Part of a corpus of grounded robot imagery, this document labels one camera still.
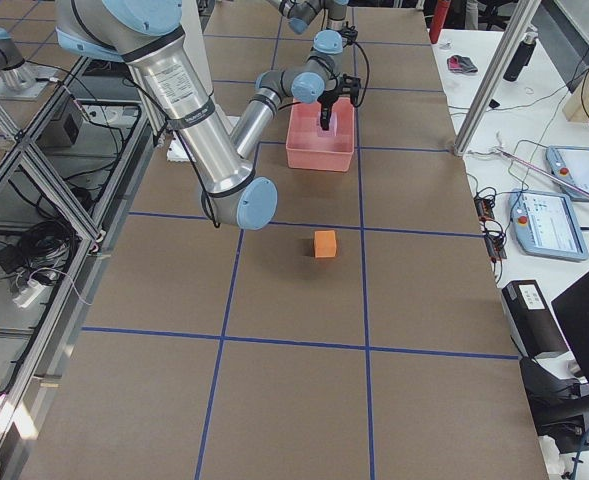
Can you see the black water bottle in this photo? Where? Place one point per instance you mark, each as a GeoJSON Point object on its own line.
{"type": "Point", "coordinates": [521, 57]}

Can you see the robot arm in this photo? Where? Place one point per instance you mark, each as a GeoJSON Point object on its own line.
{"type": "Point", "coordinates": [301, 14]}
{"type": "Point", "coordinates": [149, 38]}

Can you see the pink foam block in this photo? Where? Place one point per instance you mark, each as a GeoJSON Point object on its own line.
{"type": "Point", "coordinates": [327, 127]}

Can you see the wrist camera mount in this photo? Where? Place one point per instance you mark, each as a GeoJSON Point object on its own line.
{"type": "Point", "coordinates": [350, 87]}

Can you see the pink plastic bin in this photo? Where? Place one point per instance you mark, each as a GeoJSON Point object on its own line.
{"type": "Point", "coordinates": [306, 150]}

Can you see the black box with label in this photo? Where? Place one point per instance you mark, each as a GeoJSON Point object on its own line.
{"type": "Point", "coordinates": [534, 328]}

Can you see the aluminium frame post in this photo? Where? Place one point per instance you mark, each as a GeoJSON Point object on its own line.
{"type": "Point", "coordinates": [515, 31]}

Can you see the orange foam block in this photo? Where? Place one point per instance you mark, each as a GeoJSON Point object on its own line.
{"type": "Point", "coordinates": [325, 244]}

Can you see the near teach pendant tablet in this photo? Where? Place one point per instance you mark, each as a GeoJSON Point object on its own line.
{"type": "Point", "coordinates": [546, 225]}

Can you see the metal rod on stand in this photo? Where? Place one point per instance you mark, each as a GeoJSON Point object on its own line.
{"type": "Point", "coordinates": [573, 192]}

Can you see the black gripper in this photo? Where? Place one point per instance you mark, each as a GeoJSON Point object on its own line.
{"type": "Point", "coordinates": [327, 100]}

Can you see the grey and pink cloth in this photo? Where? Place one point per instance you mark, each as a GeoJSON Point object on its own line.
{"type": "Point", "coordinates": [461, 65]}

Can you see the far teach pendant tablet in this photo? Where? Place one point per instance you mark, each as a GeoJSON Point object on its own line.
{"type": "Point", "coordinates": [569, 164]}

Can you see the teach pendant tablet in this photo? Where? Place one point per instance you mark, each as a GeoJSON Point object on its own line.
{"type": "Point", "coordinates": [546, 225]}
{"type": "Point", "coordinates": [569, 164]}

